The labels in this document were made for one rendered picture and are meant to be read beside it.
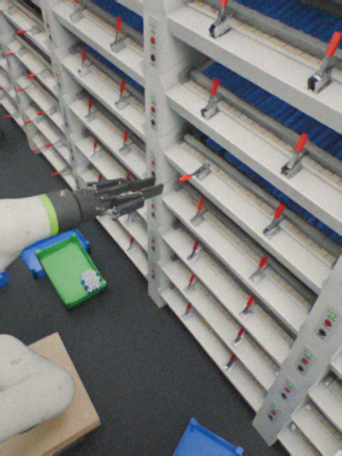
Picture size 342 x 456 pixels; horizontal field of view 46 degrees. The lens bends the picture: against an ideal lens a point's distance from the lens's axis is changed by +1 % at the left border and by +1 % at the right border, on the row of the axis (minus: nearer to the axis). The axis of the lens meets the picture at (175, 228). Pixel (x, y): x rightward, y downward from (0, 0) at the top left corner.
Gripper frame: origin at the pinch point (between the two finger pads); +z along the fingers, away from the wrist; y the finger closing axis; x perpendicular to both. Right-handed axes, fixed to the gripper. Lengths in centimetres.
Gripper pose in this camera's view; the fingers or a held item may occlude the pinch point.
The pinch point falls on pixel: (147, 188)
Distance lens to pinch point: 102.2
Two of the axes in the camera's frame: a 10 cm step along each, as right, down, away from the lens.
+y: 5.9, 6.0, -5.4
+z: 7.8, -2.8, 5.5
